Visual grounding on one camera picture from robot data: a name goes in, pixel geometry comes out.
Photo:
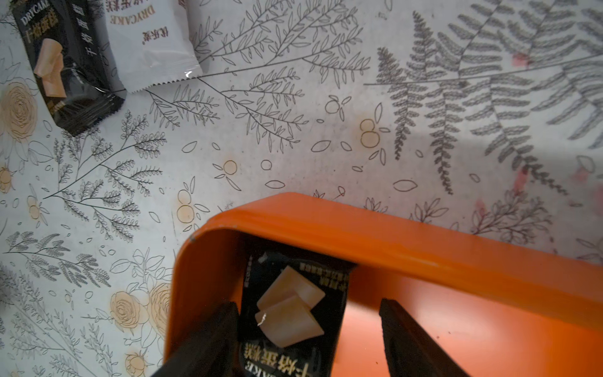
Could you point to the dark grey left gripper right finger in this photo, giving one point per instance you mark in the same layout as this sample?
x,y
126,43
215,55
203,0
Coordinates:
x,y
409,349

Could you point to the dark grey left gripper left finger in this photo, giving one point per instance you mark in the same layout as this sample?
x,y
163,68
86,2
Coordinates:
x,y
210,350

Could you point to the white front cookie packet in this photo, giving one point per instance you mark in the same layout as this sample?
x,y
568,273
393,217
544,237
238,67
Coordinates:
x,y
148,43

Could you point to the dark brown cookie packet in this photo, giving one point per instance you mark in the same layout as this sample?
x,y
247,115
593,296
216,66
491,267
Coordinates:
x,y
60,38

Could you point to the orange storage box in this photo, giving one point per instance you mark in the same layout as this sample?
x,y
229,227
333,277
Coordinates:
x,y
495,308

